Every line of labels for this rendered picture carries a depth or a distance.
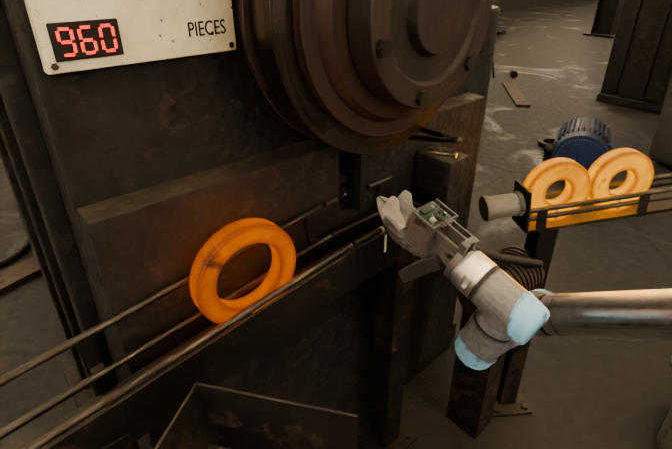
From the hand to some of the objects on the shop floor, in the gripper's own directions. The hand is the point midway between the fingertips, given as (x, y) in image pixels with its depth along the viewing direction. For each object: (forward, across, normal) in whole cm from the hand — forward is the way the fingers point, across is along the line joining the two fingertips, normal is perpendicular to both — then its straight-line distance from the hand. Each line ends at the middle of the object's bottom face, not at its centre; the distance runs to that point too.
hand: (381, 204), depth 92 cm
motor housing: (-36, -31, +67) cm, 82 cm away
